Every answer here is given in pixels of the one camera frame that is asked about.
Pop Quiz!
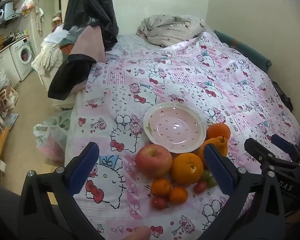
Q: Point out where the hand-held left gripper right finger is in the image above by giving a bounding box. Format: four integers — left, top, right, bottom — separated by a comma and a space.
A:
203, 144, 287, 240

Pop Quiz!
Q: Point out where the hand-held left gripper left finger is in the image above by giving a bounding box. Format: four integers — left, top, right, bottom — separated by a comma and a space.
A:
17, 142, 105, 240

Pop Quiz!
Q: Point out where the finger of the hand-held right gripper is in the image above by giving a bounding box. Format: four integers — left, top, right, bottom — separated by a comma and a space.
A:
270, 134, 300, 164
244, 137, 300, 178

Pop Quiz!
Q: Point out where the bumpy orange with stem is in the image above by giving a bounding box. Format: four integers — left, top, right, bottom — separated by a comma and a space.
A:
197, 135, 228, 165

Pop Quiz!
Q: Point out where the red cherry tomato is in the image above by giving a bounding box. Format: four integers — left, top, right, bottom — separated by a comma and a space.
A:
151, 196, 168, 210
194, 181, 208, 194

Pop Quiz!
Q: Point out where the large round orange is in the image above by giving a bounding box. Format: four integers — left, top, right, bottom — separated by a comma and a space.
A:
171, 152, 204, 186

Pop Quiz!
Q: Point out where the small tangerine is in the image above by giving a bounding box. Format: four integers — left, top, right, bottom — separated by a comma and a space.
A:
169, 187, 189, 204
151, 178, 172, 197

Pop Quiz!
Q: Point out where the pink spotted bowl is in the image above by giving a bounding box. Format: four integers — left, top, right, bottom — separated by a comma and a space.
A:
143, 102, 207, 154

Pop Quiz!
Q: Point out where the red apple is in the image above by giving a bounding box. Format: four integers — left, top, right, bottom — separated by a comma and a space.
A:
135, 144, 173, 179

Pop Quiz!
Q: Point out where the person's left hand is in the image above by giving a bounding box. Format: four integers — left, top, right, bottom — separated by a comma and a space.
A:
126, 226, 151, 240

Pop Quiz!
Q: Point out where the dark cloth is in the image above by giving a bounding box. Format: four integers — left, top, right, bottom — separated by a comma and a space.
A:
272, 80, 294, 113

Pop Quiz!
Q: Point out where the translucent plastic bag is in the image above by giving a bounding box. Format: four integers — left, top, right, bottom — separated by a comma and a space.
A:
33, 110, 72, 165

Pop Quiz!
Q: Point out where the wooden chair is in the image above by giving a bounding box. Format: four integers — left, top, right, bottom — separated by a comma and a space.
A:
0, 125, 10, 195

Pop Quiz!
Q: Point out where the pink cartoon printed blanket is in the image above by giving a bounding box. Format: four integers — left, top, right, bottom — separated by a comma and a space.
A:
64, 31, 300, 240

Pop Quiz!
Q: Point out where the pink basket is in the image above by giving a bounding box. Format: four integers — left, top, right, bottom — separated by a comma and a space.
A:
0, 85, 18, 113

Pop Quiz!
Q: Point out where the white clothes pile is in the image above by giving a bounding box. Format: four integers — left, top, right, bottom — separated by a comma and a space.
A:
31, 27, 70, 75

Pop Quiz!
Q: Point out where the pink cloth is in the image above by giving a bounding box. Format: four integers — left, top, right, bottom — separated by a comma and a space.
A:
69, 26, 107, 63

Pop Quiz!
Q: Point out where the white washing machine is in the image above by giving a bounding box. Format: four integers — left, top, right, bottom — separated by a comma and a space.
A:
9, 39, 34, 80

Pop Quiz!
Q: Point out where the crumpled beige bedding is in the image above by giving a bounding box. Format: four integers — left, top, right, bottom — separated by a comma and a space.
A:
136, 14, 207, 47

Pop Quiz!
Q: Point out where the black hanging garment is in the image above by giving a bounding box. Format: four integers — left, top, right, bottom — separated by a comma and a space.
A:
62, 0, 119, 52

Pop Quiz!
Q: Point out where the hanging plastic bag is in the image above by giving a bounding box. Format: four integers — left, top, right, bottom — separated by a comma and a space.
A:
21, 0, 37, 15

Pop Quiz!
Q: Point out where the teal bed frame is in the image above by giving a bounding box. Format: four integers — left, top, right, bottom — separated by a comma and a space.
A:
214, 29, 272, 73

